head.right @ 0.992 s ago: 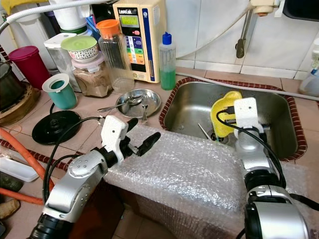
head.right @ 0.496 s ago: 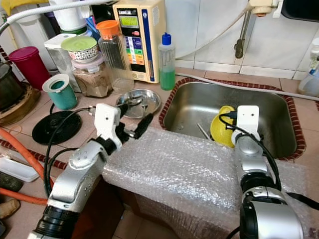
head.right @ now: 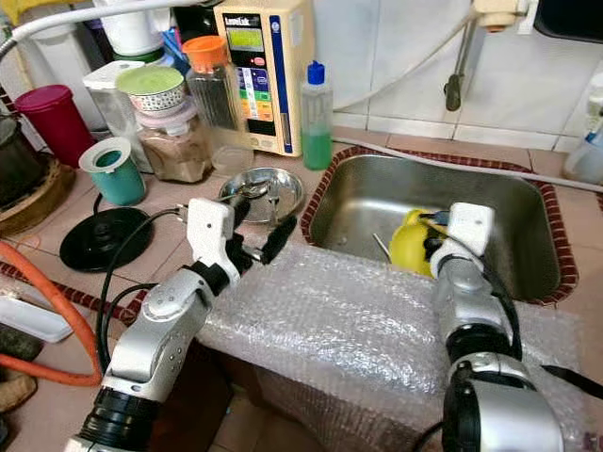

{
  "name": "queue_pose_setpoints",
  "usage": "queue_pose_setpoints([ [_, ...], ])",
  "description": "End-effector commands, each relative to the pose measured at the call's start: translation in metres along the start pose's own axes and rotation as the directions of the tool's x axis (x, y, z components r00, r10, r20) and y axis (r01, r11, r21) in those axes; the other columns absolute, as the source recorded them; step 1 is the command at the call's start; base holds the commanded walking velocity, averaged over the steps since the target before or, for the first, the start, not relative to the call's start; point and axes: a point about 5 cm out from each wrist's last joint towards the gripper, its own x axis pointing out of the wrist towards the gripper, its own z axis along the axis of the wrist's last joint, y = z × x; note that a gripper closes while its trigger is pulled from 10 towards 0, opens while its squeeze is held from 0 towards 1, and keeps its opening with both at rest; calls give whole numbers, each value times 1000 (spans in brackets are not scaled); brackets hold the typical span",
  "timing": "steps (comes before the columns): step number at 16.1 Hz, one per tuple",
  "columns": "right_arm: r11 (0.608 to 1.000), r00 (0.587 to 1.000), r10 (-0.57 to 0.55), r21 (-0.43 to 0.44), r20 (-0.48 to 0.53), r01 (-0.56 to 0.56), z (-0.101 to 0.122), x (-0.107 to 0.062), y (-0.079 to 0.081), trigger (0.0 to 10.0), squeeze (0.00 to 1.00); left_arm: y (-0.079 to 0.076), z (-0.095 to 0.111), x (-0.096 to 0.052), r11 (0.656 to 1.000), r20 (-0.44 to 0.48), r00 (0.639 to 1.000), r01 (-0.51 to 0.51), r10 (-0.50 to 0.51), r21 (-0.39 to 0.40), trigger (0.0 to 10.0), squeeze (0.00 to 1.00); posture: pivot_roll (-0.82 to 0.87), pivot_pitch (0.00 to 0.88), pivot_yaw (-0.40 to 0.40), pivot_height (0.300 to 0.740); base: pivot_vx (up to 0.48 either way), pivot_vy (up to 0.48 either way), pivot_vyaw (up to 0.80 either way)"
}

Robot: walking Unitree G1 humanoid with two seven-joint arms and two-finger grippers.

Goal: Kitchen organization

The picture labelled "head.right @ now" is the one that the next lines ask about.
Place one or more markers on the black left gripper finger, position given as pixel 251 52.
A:
pixel 283 237

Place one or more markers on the yellow plastic cup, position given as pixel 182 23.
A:
pixel 407 243

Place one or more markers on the round steel plate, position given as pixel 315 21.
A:
pixel 268 198

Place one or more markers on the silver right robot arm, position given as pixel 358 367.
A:
pixel 480 311

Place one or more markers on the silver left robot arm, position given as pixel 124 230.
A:
pixel 170 320

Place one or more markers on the small steel spoon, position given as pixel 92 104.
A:
pixel 250 188

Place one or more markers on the stainless steel sink basin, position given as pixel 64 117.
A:
pixel 509 198

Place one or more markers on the clear bubble wrap sheet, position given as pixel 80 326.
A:
pixel 339 330

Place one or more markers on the green soap bottle blue cap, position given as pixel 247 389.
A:
pixel 317 122

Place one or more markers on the brown powder plastic jar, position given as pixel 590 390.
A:
pixel 170 146

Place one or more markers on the black round kettle base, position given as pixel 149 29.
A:
pixel 104 240

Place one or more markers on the glass jar orange lid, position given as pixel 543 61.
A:
pixel 212 99

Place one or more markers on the teal cup white rim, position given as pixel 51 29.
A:
pixel 113 174

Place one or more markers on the steel cooking pot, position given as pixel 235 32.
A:
pixel 19 160

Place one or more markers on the round wooden trivet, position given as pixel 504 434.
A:
pixel 38 205

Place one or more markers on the white rectangular tray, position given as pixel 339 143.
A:
pixel 33 318

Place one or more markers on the clear spray bottle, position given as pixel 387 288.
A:
pixel 586 141

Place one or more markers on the patterned bowl green lid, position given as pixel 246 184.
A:
pixel 151 89

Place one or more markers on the clear container white lid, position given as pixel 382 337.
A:
pixel 108 94

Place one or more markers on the maroon plastic tumbler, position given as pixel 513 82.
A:
pixel 57 122

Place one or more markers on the white plastic jug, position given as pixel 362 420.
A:
pixel 132 28

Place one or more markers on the black hanging tray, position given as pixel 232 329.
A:
pixel 570 19

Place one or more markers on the yellow cloth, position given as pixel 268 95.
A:
pixel 24 8

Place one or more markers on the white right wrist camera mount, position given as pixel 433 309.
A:
pixel 466 231

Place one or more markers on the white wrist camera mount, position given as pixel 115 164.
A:
pixel 466 231
pixel 212 231

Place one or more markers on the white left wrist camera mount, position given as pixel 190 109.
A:
pixel 212 231

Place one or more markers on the grey wall tap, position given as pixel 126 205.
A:
pixel 462 66

